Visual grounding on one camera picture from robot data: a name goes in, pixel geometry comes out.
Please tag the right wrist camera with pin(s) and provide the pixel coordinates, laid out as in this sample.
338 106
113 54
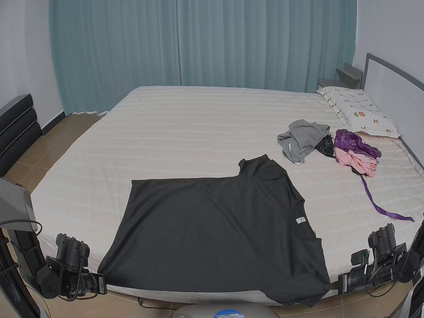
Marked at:
359 257

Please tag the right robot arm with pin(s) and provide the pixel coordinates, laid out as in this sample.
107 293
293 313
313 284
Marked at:
414 263

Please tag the white printed pillow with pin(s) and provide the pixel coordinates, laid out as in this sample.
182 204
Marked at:
357 111

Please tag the grey garment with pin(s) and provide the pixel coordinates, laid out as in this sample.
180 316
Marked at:
301 134

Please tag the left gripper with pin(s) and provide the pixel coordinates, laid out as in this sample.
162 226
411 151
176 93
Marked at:
89 283

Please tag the purple garment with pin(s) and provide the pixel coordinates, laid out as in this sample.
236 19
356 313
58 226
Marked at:
347 141

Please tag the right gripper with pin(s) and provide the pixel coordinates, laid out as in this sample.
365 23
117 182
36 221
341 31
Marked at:
356 280

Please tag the pink garment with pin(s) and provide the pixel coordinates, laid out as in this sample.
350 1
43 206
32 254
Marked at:
357 164

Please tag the black chest of drawers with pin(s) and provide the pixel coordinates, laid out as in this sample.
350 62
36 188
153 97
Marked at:
18 128

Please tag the grey bedside table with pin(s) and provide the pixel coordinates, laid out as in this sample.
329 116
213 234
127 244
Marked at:
349 75

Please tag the blue-green curtain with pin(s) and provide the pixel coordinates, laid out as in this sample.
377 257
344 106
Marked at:
116 45
265 28

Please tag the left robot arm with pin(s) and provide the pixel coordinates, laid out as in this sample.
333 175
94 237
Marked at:
16 204

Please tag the black T-shirt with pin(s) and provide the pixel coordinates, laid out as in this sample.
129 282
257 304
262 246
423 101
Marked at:
215 227

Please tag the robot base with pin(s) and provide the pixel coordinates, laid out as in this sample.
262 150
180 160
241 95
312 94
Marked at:
198 312

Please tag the bed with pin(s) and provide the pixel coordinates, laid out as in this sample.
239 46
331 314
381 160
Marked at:
198 128

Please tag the black shiny garment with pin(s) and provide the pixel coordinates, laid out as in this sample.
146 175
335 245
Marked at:
326 147

